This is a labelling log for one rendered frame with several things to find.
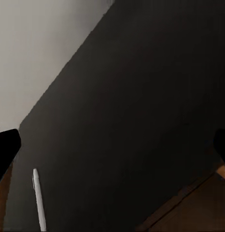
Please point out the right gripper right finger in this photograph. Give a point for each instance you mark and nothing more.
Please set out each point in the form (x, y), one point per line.
(219, 142)

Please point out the desk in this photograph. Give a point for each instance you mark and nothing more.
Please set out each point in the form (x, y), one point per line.
(126, 130)

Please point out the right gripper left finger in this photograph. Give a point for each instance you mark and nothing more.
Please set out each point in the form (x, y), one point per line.
(10, 144)

